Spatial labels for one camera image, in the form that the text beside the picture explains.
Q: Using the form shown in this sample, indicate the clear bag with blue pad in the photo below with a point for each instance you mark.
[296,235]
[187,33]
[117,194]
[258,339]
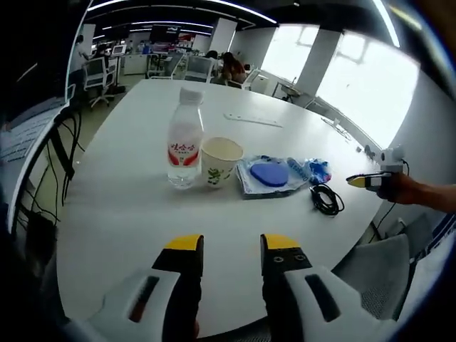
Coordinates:
[267,174]

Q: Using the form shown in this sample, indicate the white power strip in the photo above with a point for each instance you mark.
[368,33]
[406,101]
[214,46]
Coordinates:
[253,120]

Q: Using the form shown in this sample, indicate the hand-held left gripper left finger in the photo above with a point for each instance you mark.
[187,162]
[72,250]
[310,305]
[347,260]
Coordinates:
[178,260]

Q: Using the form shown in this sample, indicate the white mesh office chair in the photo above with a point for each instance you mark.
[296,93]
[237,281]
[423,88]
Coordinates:
[167,66]
[251,78]
[199,67]
[96,71]

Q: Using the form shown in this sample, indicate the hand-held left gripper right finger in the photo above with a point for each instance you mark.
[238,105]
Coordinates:
[281,260]

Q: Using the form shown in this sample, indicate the person's white shirt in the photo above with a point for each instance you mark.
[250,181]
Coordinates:
[427,274]

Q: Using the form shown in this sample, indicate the silver laptop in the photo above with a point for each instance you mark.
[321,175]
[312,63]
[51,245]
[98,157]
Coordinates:
[25,135]

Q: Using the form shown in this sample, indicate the dark wall display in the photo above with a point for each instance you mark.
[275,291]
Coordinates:
[164,32]

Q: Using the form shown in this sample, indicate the person's right hand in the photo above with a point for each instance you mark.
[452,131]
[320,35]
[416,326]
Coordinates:
[397,189]

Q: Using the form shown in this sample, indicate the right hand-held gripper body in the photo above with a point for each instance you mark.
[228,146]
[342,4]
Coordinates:
[392,158]

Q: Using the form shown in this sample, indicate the grey mesh office chair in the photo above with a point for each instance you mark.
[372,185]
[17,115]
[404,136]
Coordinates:
[381,267]

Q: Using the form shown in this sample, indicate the large bright window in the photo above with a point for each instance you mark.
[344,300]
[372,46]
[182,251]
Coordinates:
[288,53]
[370,82]

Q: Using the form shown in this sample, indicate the clear plastic water bottle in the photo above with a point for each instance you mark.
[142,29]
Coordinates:
[183,149]

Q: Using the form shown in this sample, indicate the blue tissue pack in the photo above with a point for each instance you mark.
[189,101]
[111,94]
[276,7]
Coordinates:
[317,169]

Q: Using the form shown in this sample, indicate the white paper cup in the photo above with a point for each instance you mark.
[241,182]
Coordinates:
[217,171]

